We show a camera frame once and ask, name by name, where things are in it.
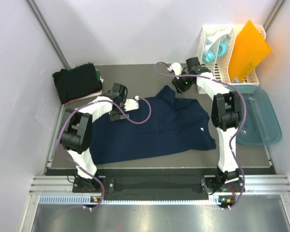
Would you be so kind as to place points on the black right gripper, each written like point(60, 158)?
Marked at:
point(177, 83)

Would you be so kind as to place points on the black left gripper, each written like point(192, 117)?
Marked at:
point(115, 115)

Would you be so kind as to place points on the navy blue t shirt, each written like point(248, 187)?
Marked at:
point(173, 125)

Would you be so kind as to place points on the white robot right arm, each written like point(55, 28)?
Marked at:
point(226, 116)

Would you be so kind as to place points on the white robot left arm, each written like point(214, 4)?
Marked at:
point(77, 134)

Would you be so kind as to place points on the folded red t shirt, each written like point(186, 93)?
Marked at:
point(85, 97)

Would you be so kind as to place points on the folded green t shirt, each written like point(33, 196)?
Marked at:
point(98, 74)

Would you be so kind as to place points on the teal headphones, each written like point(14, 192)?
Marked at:
point(216, 45)

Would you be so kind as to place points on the folded black t shirt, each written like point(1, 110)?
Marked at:
point(76, 83)

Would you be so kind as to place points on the white slotted file organizer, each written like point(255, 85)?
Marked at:
point(220, 67)

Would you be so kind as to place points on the orange plastic folder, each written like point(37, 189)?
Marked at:
point(249, 50)

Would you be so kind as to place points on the translucent teal plastic bin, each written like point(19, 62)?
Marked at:
point(261, 125)

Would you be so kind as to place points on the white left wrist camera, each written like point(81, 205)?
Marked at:
point(131, 104)

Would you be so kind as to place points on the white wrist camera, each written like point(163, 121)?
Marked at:
point(175, 68)
point(131, 104)

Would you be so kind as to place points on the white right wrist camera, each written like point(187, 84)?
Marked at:
point(175, 68)

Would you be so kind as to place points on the right aluminium corner post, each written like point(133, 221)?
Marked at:
point(273, 14)

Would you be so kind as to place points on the aluminium corner post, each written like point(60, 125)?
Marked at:
point(48, 33)
point(273, 14)

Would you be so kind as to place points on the left aluminium corner post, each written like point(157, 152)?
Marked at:
point(48, 33)

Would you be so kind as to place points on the aluminium frame rail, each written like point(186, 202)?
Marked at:
point(157, 204)

